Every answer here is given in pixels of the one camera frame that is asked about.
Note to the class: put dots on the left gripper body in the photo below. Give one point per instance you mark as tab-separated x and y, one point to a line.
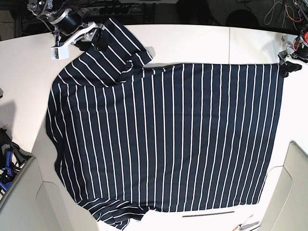
294	54

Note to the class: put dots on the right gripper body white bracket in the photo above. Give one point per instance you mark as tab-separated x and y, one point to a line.
85	32

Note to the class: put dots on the navy white striped t-shirt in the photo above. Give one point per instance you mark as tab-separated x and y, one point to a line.
183	137

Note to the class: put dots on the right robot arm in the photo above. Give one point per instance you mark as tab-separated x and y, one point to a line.
62	18

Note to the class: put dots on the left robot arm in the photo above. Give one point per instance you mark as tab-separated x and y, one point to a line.
302	37

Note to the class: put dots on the black power strip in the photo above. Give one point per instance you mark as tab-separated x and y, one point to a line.
104	11

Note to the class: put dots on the blue black clamps pile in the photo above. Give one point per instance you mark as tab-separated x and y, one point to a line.
11	161

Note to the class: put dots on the grey chair right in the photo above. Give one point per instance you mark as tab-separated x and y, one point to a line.
288	207

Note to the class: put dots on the grey chair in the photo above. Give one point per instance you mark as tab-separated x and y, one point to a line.
288	207
33	204

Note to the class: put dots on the grey chair left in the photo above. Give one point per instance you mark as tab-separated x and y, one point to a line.
33	204

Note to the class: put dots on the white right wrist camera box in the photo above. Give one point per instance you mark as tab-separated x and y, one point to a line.
59	53

